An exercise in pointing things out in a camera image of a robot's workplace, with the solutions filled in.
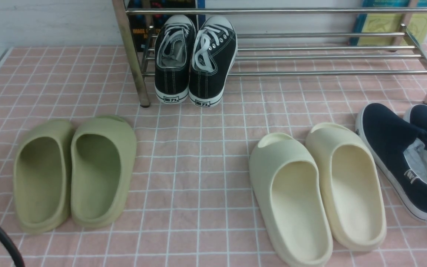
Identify black canvas sneaker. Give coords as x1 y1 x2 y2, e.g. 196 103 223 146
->
155 15 196 104
188 15 238 108

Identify stainless steel shoe rack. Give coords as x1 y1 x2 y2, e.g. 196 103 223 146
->
112 0 427 108

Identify left cream foam slipper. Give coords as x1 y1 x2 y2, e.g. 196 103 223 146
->
249 132 333 267

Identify cream foam slipper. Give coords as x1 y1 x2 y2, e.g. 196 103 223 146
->
305 123 387 252
249 132 333 267

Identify right olive green slipper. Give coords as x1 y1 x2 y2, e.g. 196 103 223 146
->
71 115 137 228

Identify olive green slipper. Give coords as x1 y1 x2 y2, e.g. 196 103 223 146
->
13 119 75 234
71 115 137 228

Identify right cream foam slipper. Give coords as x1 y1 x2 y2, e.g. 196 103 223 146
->
305 123 387 252

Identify left olive green slipper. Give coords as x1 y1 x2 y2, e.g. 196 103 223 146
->
13 119 75 234

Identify left navy slip-on shoe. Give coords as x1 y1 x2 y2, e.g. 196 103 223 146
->
355 103 427 221

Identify teal and yellow book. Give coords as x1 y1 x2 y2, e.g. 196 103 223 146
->
348 0 427 46

